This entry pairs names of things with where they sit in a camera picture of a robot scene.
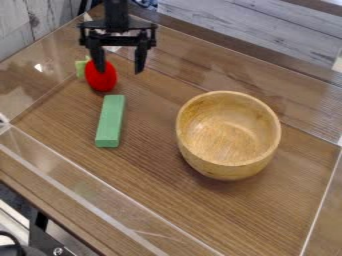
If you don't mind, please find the red plush strawberry toy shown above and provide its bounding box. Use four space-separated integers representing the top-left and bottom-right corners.
74 57 117 92

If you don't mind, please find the black cable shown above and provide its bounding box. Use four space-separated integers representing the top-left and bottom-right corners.
0 231 23 256

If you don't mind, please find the clear acrylic tray wall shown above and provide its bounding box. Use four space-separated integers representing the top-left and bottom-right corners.
0 24 342 256

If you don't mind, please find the wooden bowl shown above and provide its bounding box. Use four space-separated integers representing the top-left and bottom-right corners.
174 91 281 181

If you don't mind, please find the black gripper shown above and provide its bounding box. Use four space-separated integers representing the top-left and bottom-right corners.
77 18 157 74

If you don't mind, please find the green rectangular block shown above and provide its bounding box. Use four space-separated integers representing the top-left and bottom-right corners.
94 95 125 148

